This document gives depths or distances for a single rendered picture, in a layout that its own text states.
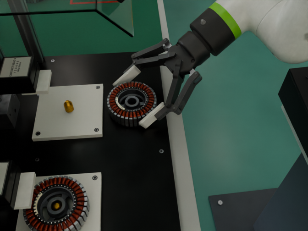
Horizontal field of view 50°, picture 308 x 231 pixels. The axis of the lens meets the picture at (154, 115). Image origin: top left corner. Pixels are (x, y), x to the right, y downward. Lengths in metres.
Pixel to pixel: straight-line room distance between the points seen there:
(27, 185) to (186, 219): 0.30
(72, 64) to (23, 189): 0.42
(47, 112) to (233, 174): 1.02
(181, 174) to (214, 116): 1.08
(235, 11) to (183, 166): 0.34
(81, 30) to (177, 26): 1.31
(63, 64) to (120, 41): 0.18
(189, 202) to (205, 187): 0.86
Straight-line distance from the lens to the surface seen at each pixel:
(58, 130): 0.76
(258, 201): 1.55
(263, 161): 1.67
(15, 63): 0.72
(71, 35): 1.03
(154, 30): 1.02
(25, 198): 0.58
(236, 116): 1.79
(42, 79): 0.72
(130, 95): 0.79
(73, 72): 0.88
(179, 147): 0.74
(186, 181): 0.70
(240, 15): 0.74
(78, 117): 0.77
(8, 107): 0.78
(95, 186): 0.67
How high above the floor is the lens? 1.38
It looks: 52 degrees down
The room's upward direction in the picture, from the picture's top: straight up
